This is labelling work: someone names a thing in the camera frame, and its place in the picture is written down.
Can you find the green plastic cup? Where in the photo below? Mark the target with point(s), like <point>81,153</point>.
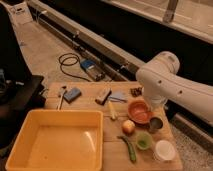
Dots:
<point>143,140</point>

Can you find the blue power box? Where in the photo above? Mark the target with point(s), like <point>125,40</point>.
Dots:
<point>92,70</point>

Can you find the small dark toy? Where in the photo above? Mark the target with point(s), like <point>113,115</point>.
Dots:
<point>135,92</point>

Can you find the yellow plastic bin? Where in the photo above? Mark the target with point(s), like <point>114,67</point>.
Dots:
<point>58,140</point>

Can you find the orange bowl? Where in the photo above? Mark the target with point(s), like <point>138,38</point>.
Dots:
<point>139,112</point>

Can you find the wooden block brush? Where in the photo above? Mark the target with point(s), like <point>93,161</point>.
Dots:
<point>102,96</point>

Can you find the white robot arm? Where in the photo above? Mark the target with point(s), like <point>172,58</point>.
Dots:
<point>161,83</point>

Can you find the small metal cup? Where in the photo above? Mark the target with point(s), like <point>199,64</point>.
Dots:
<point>155,124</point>

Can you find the green cucumber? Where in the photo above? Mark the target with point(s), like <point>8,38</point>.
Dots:
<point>131,151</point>

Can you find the white plastic cup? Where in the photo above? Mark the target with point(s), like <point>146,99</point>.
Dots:
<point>164,151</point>

